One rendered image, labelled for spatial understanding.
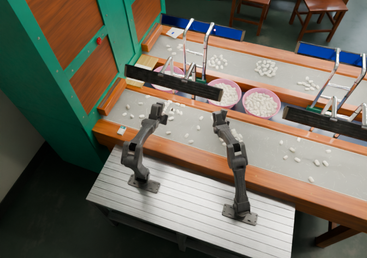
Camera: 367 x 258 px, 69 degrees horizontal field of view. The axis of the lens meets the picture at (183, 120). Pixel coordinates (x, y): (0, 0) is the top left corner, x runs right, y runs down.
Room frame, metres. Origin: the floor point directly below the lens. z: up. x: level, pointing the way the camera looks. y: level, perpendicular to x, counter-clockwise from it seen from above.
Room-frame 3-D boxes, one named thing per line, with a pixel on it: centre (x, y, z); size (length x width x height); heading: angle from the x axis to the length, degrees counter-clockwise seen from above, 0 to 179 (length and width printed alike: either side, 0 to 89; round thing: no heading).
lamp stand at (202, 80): (1.55, -0.12, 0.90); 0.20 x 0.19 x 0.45; 68
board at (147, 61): (1.50, 0.32, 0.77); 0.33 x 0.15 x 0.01; 158
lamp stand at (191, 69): (1.17, 0.02, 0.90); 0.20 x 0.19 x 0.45; 68
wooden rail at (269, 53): (1.71, -0.65, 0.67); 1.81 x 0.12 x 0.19; 68
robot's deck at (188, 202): (0.75, -0.11, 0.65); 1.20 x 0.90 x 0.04; 70
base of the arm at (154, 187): (0.62, 0.26, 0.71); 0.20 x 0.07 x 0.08; 70
